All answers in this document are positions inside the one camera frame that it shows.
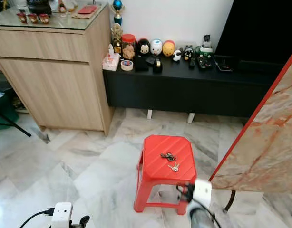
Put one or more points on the small silver key pair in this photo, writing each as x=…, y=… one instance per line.
x=174, y=167

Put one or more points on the dark key bunch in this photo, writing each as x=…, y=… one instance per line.
x=169, y=156

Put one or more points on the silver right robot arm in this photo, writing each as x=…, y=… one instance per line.
x=200, y=217

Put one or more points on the red plastic stool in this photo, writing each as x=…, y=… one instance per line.
x=165, y=173

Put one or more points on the marble table with red edge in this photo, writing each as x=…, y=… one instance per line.
x=260, y=142

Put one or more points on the black low tv console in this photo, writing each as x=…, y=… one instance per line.
x=184, y=90

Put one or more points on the black stand leg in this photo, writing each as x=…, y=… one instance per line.
x=17, y=129

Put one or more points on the black tape dispenser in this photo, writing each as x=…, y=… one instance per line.
x=157, y=66

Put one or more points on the green bag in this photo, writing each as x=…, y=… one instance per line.
x=4, y=111

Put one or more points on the wide black remote control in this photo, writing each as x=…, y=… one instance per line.
x=204, y=64

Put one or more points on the black desk tray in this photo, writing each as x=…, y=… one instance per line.
x=224, y=65

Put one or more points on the black wallet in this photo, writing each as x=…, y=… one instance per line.
x=141, y=64

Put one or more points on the small panda figurine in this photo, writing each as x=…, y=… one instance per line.
x=177, y=56

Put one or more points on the white tape roll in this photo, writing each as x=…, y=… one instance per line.
x=127, y=65

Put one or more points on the yellow bear head toy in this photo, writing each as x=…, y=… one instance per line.
x=168, y=49

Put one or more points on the white and blue head toy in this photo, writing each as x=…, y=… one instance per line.
x=156, y=47

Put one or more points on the pink tissue pack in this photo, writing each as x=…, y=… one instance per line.
x=111, y=61

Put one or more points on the light wooden cabinet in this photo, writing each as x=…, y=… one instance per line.
x=51, y=76

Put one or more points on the black mouse head toy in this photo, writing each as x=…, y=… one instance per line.
x=143, y=47

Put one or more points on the red lid snack jar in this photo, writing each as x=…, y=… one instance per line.
x=129, y=48

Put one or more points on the small gold trophy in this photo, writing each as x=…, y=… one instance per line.
x=117, y=38

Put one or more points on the black television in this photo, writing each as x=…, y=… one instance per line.
x=257, y=26

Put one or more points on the blue globe trophy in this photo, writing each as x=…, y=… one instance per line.
x=118, y=6

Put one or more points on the red packet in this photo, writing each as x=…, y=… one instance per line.
x=87, y=9

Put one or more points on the small red cup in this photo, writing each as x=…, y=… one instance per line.
x=33, y=18
x=22, y=18
x=44, y=19

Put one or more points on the black incense pot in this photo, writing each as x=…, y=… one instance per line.
x=39, y=6

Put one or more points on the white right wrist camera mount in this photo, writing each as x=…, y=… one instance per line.
x=203, y=192

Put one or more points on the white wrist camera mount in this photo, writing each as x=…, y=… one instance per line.
x=61, y=214
x=203, y=192

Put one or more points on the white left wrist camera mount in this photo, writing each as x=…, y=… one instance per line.
x=61, y=214

